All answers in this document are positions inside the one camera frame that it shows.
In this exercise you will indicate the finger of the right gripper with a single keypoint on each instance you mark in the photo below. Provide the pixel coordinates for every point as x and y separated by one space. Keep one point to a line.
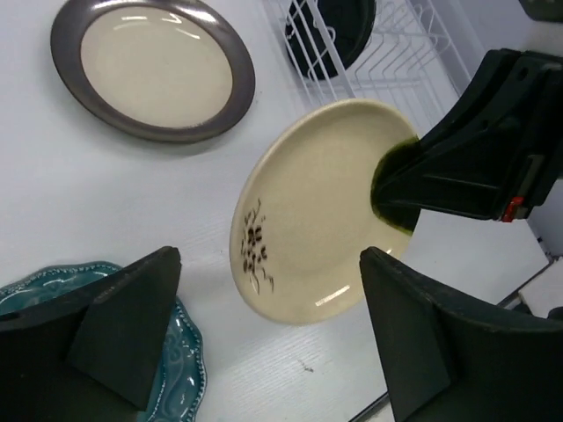
479 176
490 75

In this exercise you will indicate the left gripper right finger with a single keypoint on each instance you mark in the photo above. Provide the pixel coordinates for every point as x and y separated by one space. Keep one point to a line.
448 356

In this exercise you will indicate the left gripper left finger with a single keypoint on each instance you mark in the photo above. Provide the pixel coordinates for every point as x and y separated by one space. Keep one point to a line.
91 354

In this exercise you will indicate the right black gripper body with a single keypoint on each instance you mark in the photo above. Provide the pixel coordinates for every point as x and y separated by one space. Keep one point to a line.
538 163

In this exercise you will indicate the teal scalloped plate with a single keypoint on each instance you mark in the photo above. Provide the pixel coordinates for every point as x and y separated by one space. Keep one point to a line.
181 378

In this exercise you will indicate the cream plate with black spot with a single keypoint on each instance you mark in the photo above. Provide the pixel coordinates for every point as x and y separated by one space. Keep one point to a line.
304 214

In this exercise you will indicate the brown rimmed cream plate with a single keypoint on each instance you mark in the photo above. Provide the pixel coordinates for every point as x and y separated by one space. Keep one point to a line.
164 71

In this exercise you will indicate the white wire dish rack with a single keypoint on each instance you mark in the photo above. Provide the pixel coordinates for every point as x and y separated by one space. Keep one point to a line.
411 61

